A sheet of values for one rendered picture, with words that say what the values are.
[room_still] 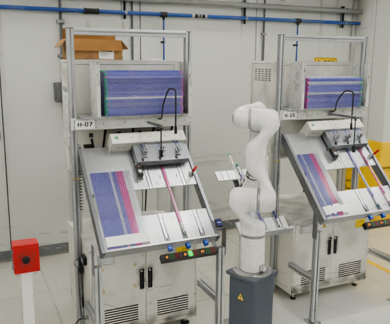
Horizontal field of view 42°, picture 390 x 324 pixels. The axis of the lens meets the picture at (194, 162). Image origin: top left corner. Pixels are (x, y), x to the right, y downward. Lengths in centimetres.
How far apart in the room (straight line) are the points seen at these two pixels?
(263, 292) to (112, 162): 120
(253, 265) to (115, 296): 105
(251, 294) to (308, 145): 152
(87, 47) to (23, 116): 133
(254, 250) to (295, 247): 127
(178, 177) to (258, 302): 99
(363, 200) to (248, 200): 142
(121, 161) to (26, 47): 171
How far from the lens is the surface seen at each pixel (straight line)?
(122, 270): 320
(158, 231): 292
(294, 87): 375
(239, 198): 244
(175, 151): 321
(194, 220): 302
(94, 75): 309
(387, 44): 564
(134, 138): 317
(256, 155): 243
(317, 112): 383
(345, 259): 409
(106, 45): 344
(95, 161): 311
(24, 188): 463
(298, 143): 372
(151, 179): 311
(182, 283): 339
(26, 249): 283
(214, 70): 502
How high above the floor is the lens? 172
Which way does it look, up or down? 11 degrees down
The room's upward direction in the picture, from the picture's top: straight up
